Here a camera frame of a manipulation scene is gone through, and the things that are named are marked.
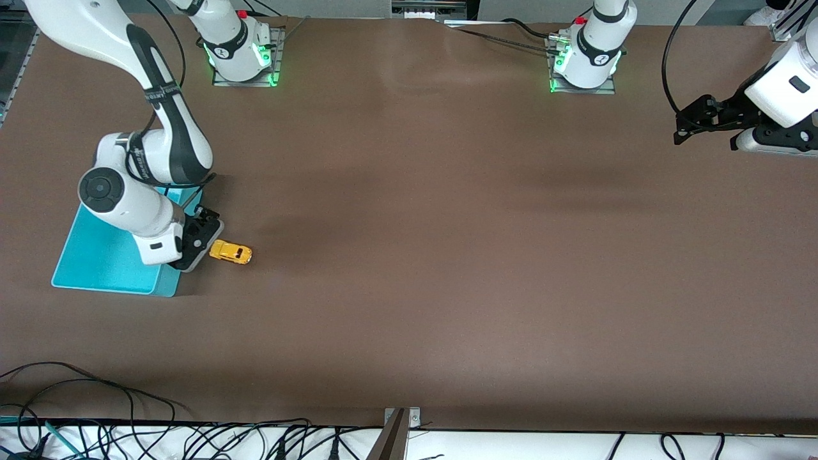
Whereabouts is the yellow toy beetle car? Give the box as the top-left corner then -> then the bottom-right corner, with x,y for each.
210,240 -> 253,265

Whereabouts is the turquoise plastic bin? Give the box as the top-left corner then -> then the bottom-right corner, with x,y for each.
51,185 -> 206,298

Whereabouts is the grey power strip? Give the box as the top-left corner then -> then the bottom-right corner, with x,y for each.
391,0 -> 470,20

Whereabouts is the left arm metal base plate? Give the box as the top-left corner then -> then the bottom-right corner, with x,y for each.
546,35 -> 618,95

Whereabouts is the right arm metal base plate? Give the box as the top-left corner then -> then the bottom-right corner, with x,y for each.
212,26 -> 283,88

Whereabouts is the thick black base cable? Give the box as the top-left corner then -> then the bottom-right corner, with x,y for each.
500,18 -> 560,40

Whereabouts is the thin grey cable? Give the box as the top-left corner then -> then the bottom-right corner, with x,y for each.
281,16 -> 312,45

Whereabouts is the thin black base cable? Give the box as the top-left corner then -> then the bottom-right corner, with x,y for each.
455,27 -> 557,54

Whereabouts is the teal handled tool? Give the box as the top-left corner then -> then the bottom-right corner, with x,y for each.
43,420 -> 85,456

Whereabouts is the aluminium frame rail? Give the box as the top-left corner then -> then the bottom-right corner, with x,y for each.
0,13 -> 40,125

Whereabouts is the grey camera mount pole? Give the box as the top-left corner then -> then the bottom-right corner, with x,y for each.
366,409 -> 410,460

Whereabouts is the metal clamp bracket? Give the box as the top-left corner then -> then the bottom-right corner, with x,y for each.
383,407 -> 421,430

